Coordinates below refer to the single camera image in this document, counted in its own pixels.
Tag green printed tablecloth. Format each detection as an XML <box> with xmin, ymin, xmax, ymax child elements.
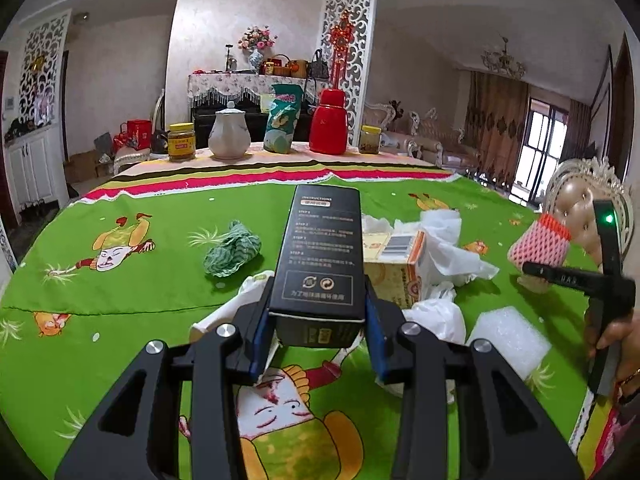
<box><xmin>0</xmin><ymin>141</ymin><xmax>631</xmax><ymax>480</ymax></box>

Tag white paper cup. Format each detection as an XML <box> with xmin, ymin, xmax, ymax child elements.
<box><xmin>189</xmin><ymin>271</ymin><xmax>277</xmax><ymax>343</ymax></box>

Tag white ceramic teapot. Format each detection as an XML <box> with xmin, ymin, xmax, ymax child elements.
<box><xmin>207</xmin><ymin>101</ymin><xmax>251</xmax><ymax>161</ymax></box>

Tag person's right hand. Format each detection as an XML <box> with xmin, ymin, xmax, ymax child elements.
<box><xmin>595</xmin><ymin>309</ymin><xmax>640</xmax><ymax>388</ymax></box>

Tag dark handbag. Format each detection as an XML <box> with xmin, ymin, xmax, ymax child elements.
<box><xmin>306</xmin><ymin>48</ymin><xmax>331</xmax><ymax>80</ymax></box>

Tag yellow lid jar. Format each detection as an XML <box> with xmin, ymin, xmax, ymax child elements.
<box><xmin>168</xmin><ymin>122</ymin><xmax>196</xmax><ymax>163</ymax></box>

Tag white crumpled tissue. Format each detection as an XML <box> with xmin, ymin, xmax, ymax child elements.
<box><xmin>419</xmin><ymin>208</ymin><xmax>501</xmax><ymax>306</ymax></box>
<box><xmin>402</xmin><ymin>299</ymin><xmax>467</xmax><ymax>347</ymax></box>
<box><xmin>360</xmin><ymin>213</ymin><xmax>397</xmax><ymax>236</ymax></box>

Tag white lattice screen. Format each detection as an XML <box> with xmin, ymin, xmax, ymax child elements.
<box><xmin>319</xmin><ymin>0</ymin><xmax>379</xmax><ymax>132</ymax></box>

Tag red thermos flask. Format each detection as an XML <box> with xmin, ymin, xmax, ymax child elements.
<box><xmin>308</xmin><ymin>88</ymin><xmax>350</xmax><ymax>156</ymax></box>

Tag window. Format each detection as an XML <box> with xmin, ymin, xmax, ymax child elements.
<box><xmin>512</xmin><ymin>97</ymin><xmax>569</xmax><ymax>207</ymax></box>

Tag white foam block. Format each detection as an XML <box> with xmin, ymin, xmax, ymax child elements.
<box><xmin>466</xmin><ymin>306</ymin><xmax>552</xmax><ymax>382</ymax></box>

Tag vase with pink flowers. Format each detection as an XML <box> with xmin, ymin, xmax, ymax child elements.
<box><xmin>238</xmin><ymin>25</ymin><xmax>279</xmax><ymax>76</ymax></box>

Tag red gift box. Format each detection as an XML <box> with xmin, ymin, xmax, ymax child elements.
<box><xmin>124</xmin><ymin>119</ymin><xmax>153</xmax><ymax>151</ymax></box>

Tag chandelier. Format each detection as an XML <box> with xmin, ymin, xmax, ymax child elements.
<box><xmin>480</xmin><ymin>37</ymin><xmax>527</xmax><ymax>80</ymax></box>

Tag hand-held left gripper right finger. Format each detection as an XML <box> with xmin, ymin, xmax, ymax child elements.
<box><xmin>365</xmin><ymin>277</ymin><xmax>586</xmax><ymax>480</ymax></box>

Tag red foam fruit net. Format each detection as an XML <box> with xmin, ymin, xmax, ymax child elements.
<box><xmin>507</xmin><ymin>212</ymin><xmax>573</xmax><ymax>267</ymax></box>

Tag person's right forearm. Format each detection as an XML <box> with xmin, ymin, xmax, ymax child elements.
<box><xmin>616</xmin><ymin>367</ymin><xmax>640</xmax><ymax>405</ymax></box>

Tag ornate sofa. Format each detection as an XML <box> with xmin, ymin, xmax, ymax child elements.
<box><xmin>362</xmin><ymin>99</ymin><xmax>482</xmax><ymax>169</ymax></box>

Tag black cardboard box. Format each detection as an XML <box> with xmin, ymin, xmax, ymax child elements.
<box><xmin>267</xmin><ymin>184</ymin><xmax>369</xmax><ymax>349</ymax></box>

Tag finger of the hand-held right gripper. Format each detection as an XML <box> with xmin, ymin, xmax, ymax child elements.
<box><xmin>522</xmin><ymin>259</ymin><xmax>604</xmax><ymax>284</ymax></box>

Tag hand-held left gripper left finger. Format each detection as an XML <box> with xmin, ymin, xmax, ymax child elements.
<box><xmin>55</xmin><ymin>275</ymin><xmax>281</xmax><ymax>480</ymax></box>

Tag glass jar with dark contents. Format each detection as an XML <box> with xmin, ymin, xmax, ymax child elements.
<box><xmin>358</xmin><ymin>125</ymin><xmax>383</xmax><ymax>155</ymax></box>

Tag ornate padded chair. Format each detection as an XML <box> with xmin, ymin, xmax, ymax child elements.
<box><xmin>542</xmin><ymin>157</ymin><xmax>635</xmax><ymax>267</ymax></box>

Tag brown curtains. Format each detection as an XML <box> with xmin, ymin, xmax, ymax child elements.
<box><xmin>464</xmin><ymin>70</ymin><xmax>532</xmax><ymax>182</ymax></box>

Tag orange carton box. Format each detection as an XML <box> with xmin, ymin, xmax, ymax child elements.
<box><xmin>362</xmin><ymin>231</ymin><xmax>427</xmax><ymax>309</ymax></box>

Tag green patterned cloth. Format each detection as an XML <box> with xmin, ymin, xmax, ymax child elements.
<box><xmin>203</xmin><ymin>220</ymin><xmax>264</xmax><ymax>279</ymax></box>

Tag white cabinet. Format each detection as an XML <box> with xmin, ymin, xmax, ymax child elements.
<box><xmin>4</xmin><ymin>124</ymin><xmax>67</xmax><ymax>222</ymax></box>

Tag red knot wall ornament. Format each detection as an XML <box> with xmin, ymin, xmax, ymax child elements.
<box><xmin>329</xmin><ymin>12</ymin><xmax>357</xmax><ymax>92</ymax></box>

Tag green snack bag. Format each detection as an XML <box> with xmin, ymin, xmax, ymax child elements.
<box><xmin>263</xmin><ymin>83</ymin><xmax>305</xmax><ymax>155</ymax></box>

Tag black piano with lace cover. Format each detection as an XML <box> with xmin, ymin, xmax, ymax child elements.
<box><xmin>188</xmin><ymin>71</ymin><xmax>332</xmax><ymax>144</ymax></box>

